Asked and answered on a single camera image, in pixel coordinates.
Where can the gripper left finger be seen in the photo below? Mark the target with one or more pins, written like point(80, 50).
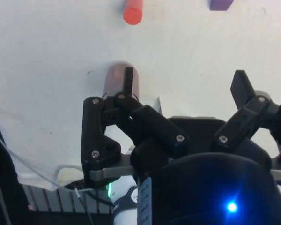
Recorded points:
point(91, 131)

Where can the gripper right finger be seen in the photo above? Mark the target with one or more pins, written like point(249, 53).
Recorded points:
point(242, 122)

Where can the purple triangular block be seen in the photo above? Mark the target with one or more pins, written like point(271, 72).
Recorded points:
point(221, 4)

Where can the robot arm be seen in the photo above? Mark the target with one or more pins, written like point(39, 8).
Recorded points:
point(121, 187)

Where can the red cylinder block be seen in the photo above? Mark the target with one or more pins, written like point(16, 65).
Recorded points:
point(133, 14)

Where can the see-through pink cup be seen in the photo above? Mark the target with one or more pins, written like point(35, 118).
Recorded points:
point(114, 77)

